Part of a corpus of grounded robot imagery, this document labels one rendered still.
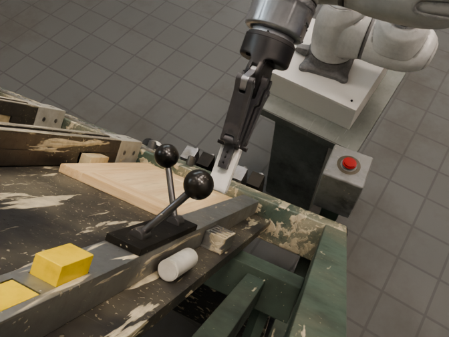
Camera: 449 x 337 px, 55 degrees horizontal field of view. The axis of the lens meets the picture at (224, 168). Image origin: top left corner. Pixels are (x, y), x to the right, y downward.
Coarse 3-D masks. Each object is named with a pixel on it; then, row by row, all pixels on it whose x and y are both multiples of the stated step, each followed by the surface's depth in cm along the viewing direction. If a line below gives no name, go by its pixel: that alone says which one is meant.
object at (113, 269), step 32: (224, 224) 90; (96, 256) 47; (128, 256) 50; (160, 256) 58; (32, 288) 36; (64, 288) 38; (96, 288) 43; (0, 320) 31; (32, 320) 34; (64, 320) 40
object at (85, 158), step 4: (80, 156) 102; (84, 156) 102; (88, 156) 102; (92, 156) 102; (96, 156) 104; (100, 156) 106; (104, 156) 108; (80, 160) 102; (84, 160) 102; (88, 160) 102; (92, 160) 102; (96, 160) 104; (100, 160) 106; (104, 160) 108
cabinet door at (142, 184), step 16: (80, 176) 90; (96, 176) 92; (112, 176) 98; (128, 176) 104; (144, 176) 111; (160, 176) 119; (176, 176) 126; (112, 192) 88; (128, 192) 88; (144, 192) 94; (160, 192) 100; (176, 192) 106; (144, 208) 86; (160, 208) 85; (192, 208) 94
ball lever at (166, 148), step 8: (168, 144) 66; (160, 152) 66; (168, 152) 65; (176, 152) 66; (160, 160) 66; (168, 160) 66; (176, 160) 67; (168, 168) 67; (168, 176) 67; (168, 184) 67; (168, 192) 67; (176, 216) 66; (176, 224) 66
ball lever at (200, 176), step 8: (192, 176) 52; (200, 176) 52; (208, 176) 52; (184, 184) 52; (192, 184) 51; (200, 184) 51; (208, 184) 52; (184, 192) 53; (192, 192) 52; (200, 192) 52; (208, 192) 52; (176, 200) 54; (184, 200) 53; (168, 208) 54; (176, 208) 54; (160, 216) 54; (152, 224) 54; (136, 232) 54; (144, 232) 55
